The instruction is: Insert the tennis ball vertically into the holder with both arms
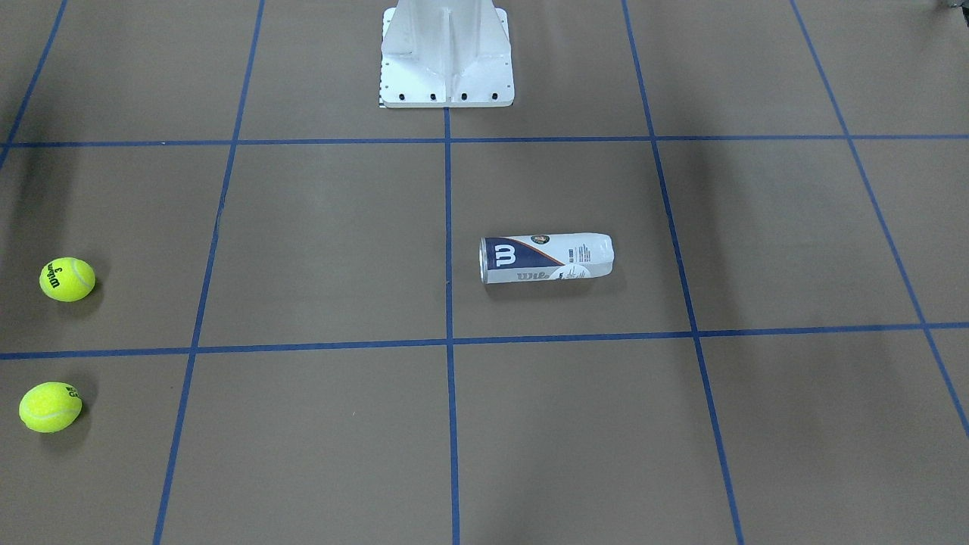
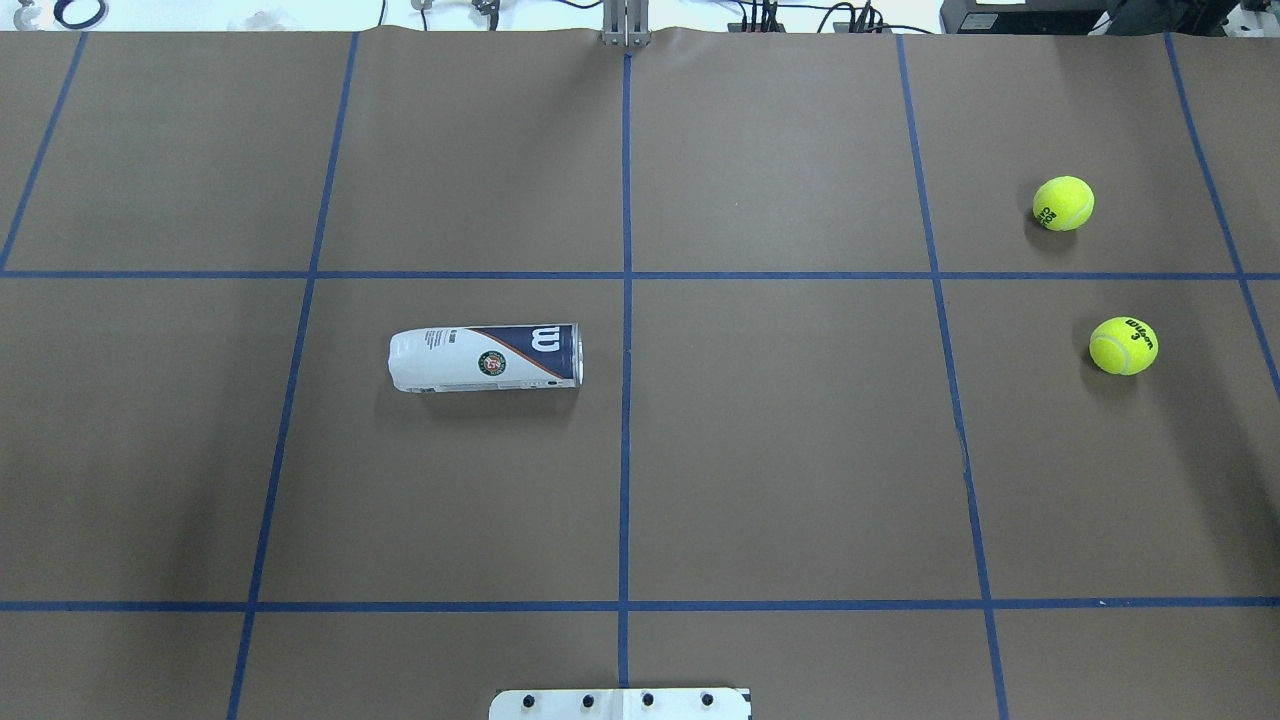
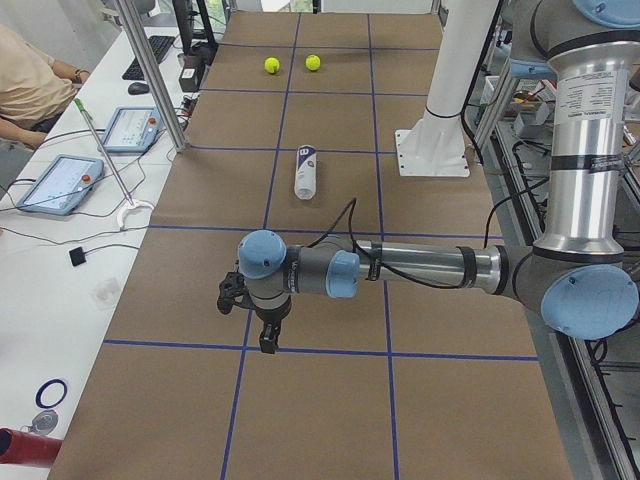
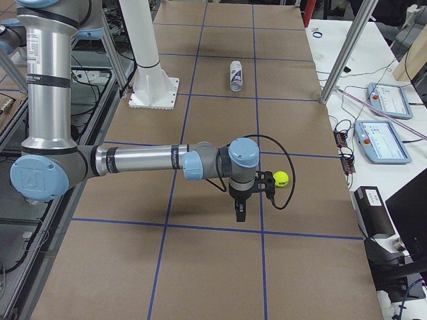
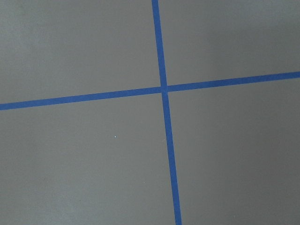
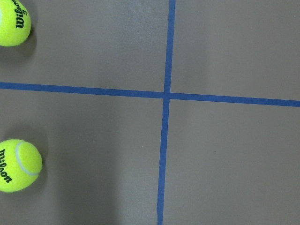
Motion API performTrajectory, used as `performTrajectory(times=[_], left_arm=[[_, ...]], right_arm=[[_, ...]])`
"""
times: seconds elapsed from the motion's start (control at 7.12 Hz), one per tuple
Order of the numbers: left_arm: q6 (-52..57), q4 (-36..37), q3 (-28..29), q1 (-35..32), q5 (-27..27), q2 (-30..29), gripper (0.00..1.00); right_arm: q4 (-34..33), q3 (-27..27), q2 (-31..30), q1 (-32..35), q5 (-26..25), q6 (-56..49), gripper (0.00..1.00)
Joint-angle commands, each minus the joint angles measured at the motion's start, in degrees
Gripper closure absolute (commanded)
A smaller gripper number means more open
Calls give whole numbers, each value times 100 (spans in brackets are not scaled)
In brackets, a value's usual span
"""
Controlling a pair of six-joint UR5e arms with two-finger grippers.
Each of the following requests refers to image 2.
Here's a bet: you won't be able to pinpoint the white blue tennis ball can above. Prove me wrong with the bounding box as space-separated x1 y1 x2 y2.
387 323 584 395

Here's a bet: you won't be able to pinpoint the yellow tennis ball Roland Garros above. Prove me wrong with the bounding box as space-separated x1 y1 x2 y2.
1030 176 1096 232

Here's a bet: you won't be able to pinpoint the yellow tennis ball Wilson 3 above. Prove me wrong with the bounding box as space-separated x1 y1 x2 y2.
1087 316 1160 375

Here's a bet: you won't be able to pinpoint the brown paper table cover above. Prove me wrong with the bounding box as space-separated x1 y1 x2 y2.
3 27 1277 719

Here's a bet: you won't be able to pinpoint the aluminium frame post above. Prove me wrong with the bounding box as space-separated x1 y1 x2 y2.
600 0 652 50

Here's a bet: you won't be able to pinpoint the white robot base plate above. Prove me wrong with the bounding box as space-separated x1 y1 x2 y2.
488 687 753 719

